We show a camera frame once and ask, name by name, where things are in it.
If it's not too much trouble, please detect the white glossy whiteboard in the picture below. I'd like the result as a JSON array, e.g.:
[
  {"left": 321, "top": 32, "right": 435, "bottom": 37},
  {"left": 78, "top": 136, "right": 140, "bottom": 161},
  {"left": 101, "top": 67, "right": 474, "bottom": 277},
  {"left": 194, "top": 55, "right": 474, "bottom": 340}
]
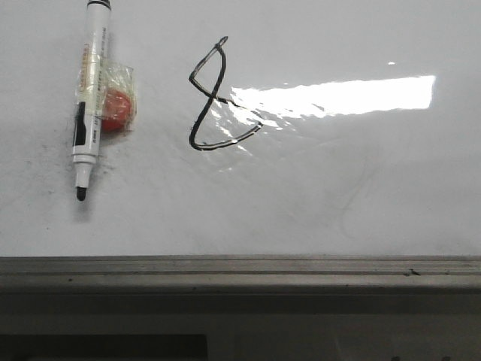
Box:
[{"left": 1, "top": 1, "right": 480, "bottom": 256}]

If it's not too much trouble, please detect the clear adhesive tape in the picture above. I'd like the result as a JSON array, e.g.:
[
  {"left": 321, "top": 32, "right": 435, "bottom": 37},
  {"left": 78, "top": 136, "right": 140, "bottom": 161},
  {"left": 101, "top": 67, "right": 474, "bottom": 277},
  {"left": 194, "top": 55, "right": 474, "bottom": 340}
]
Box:
[{"left": 76, "top": 53, "right": 137, "bottom": 133}]

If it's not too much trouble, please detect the white black whiteboard marker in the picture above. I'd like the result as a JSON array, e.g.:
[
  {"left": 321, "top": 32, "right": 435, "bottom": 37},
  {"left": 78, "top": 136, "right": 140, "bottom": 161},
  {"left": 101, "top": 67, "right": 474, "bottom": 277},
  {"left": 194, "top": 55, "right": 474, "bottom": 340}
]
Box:
[{"left": 72, "top": 1, "right": 111, "bottom": 202}]

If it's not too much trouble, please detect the red round magnet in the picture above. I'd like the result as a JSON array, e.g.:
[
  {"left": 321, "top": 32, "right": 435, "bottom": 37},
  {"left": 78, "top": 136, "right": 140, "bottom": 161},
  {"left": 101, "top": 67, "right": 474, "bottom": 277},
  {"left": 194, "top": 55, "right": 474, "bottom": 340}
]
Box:
[{"left": 101, "top": 87, "right": 132, "bottom": 132}]

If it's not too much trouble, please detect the black drawn number eight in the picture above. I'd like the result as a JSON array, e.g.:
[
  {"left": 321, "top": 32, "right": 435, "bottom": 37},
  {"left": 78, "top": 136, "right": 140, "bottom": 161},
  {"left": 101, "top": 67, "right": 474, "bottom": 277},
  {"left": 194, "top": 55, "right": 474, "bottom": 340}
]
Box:
[{"left": 189, "top": 35, "right": 264, "bottom": 151}]

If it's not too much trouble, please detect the grey aluminium whiteboard frame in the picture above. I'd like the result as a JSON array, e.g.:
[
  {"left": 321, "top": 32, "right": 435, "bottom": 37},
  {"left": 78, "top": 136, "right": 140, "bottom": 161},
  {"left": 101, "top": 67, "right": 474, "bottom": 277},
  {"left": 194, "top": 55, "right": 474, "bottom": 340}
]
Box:
[{"left": 1, "top": 255, "right": 480, "bottom": 296}]

